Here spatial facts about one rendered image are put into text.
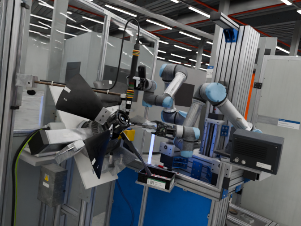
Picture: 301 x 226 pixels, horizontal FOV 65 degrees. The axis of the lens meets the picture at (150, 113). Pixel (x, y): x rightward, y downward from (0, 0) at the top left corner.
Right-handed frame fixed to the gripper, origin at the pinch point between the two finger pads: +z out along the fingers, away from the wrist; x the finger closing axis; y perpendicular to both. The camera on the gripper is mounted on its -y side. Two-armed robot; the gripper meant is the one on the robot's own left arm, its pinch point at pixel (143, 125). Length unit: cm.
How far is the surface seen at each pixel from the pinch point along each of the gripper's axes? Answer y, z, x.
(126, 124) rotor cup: 14.3, 10.3, -3.0
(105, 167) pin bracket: 19.4, 19.5, 21.8
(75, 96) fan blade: 23.0, 38.7, -16.9
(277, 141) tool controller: 27, -71, -8
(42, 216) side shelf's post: -9, 62, 78
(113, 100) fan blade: 0.2, 21.1, -13.8
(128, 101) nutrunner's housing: 4.3, 11.3, -15.0
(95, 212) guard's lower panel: -75, 33, 116
